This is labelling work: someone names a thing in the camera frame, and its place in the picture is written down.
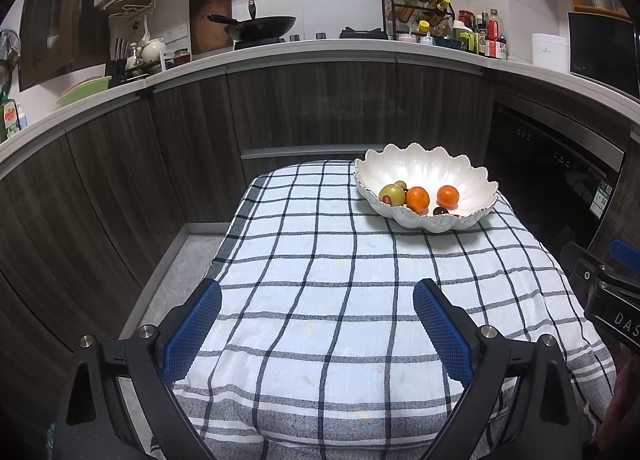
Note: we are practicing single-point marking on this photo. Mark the person's right hand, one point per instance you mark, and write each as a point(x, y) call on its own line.
point(627, 390)

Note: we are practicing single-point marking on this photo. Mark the white round canister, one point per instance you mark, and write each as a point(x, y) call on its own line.
point(550, 53)

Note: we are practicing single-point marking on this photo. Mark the orange mandarin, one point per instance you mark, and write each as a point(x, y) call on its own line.
point(417, 200)
point(448, 196)

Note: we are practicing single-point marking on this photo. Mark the yellow-green round fruit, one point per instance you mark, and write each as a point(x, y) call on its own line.
point(394, 192)

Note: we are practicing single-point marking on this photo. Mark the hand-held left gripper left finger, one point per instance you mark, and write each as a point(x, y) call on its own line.
point(195, 330)

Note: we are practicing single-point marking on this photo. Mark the white scalloped ceramic bowl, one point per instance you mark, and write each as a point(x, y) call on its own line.
point(425, 164)

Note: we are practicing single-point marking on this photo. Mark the cluster of sauce bottles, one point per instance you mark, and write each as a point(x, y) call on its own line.
point(482, 37)

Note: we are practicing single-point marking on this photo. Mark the black knife block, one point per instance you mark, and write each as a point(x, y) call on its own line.
point(121, 67)

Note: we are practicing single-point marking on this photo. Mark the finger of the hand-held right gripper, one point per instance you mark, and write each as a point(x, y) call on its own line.
point(625, 253)
point(580, 267)

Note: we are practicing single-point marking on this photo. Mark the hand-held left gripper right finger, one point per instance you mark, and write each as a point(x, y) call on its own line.
point(445, 335)

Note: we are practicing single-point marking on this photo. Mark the green dish tray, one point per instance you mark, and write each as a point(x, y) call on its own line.
point(82, 92)

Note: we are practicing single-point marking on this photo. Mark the wooden cutting board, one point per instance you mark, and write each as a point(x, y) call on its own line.
point(207, 22)

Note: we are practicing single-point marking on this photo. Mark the black built-in dishwasher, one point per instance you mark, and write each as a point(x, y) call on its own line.
point(540, 174)

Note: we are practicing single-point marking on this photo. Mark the black microwave oven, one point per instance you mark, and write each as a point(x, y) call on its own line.
point(600, 54)

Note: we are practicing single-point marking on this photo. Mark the white teapot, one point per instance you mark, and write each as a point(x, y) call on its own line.
point(154, 49)

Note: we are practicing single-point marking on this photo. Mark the black gas stove burner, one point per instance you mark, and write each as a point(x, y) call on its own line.
point(362, 33)

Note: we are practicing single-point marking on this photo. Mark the black and white checked cloth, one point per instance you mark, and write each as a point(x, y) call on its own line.
point(325, 290)

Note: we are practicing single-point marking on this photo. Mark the black wok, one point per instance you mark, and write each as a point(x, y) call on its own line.
point(265, 27)

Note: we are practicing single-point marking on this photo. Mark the dark purple plum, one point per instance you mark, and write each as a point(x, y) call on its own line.
point(440, 211)

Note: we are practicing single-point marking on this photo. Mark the green label sticker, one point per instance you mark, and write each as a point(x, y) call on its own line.
point(601, 199)

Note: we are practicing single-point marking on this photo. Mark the pair of brown jars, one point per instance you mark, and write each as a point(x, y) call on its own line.
point(176, 59)

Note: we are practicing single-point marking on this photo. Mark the green dish soap bottle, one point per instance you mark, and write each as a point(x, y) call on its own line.
point(11, 119)

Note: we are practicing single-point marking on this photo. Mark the white kitchen countertop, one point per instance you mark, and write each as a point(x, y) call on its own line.
point(325, 47)

